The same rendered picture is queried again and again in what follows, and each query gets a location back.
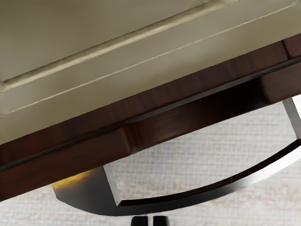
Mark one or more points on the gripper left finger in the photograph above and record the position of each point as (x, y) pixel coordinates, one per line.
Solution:
(140, 221)

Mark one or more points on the cream box with lid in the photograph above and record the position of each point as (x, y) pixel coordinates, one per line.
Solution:
(94, 28)

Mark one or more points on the dark wood cabinet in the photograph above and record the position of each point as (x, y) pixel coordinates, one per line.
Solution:
(164, 90)

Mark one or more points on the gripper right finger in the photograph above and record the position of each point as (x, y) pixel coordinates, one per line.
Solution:
(161, 221)

